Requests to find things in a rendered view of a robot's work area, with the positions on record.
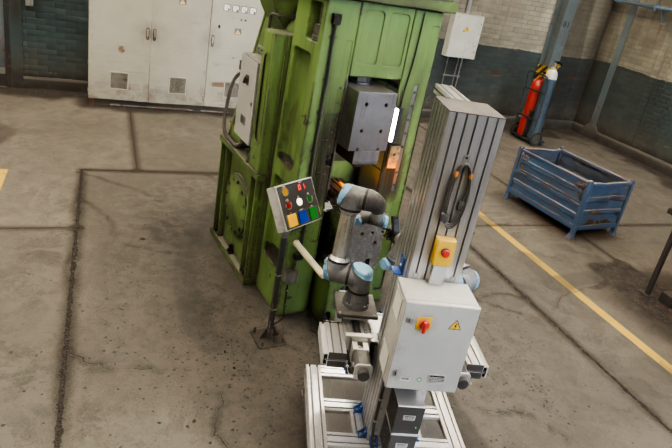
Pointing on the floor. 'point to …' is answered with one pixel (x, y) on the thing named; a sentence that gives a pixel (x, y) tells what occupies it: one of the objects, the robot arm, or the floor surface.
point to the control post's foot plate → (267, 338)
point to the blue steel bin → (569, 189)
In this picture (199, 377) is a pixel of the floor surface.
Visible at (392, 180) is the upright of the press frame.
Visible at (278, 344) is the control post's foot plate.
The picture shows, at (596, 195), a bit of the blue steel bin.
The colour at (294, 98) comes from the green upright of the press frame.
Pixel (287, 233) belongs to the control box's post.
